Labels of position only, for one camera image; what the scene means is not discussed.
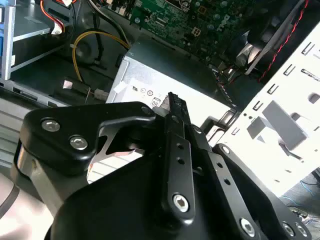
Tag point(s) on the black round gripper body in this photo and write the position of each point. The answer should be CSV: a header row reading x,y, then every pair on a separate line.
x,y
112,212

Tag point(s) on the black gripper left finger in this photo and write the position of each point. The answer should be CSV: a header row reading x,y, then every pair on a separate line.
x,y
62,117

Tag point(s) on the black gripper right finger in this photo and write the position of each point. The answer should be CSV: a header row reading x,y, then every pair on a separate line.
x,y
225,180

